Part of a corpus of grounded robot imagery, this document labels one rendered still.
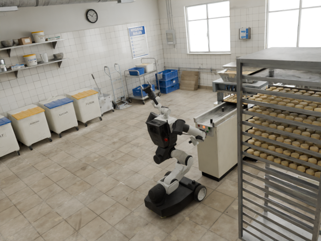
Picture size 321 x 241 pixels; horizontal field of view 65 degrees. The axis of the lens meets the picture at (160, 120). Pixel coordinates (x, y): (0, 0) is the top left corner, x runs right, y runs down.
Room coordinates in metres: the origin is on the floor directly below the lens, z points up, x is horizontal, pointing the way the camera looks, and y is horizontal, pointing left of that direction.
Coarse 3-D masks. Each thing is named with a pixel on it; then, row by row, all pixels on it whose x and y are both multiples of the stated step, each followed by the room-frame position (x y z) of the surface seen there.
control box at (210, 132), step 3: (198, 123) 2.98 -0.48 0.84; (201, 123) 2.97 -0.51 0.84; (201, 126) 2.95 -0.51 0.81; (204, 126) 2.90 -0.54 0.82; (207, 126) 2.87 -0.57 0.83; (210, 126) 2.85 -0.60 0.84; (204, 129) 2.91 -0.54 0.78; (207, 129) 2.88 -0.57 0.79; (210, 129) 2.84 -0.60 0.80; (213, 129) 2.84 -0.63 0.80; (210, 132) 2.85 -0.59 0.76; (213, 132) 2.84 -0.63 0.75; (207, 135) 2.88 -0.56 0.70; (210, 135) 2.85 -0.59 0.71; (213, 135) 2.84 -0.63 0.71
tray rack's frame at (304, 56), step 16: (272, 48) 2.00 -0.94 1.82; (288, 48) 1.91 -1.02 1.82; (304, 48) 1.82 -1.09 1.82; (320, 48) 1.74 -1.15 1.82; (272, 64) 1.58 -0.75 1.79; (288, 64) 1.51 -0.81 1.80; (304, 64) 1.43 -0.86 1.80; (320, 64) 1.37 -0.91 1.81; (320, 176) 1.31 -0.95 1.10; (320, 192) 1.30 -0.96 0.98; (320, 208) 1.29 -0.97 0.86; (256, 224) 1.91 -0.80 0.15; (272, 224) 1.88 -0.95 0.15; (288, 224) 1.85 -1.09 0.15; (256, 240) 1.73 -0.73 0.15; (272, 240) 1.70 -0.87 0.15; (288, 240) 1.68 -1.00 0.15; (304, 240) 1.66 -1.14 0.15; (320, 240) 1.64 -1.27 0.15
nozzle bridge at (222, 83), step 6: (216, 84) 3.65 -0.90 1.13; (222, 84) 3.63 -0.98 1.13; (228, 84) 3.46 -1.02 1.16; (234, 84) 3.39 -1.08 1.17; (246, 84) 3.28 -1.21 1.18; (252, 84) 3.25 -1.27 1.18; (258, 84) 3.21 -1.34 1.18; (264, 84) 3.22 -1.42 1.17; (216, 90) 3.65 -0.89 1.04; (222, 90) 3.58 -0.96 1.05; (228, 90) 3.54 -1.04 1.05; (222, 96) 3.76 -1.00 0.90
